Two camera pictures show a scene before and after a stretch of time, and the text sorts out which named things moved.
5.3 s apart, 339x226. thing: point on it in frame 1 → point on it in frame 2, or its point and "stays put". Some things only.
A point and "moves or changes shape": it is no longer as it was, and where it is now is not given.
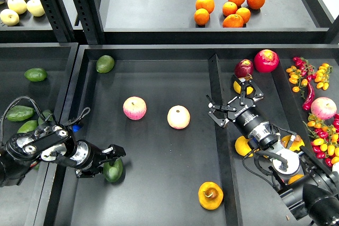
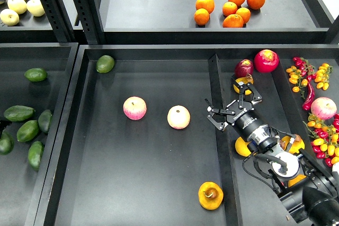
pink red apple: (134, 108) stays put
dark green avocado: (113, 173) moves or changes shape
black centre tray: (180, 168) stays put
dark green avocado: (19, 113) stays put
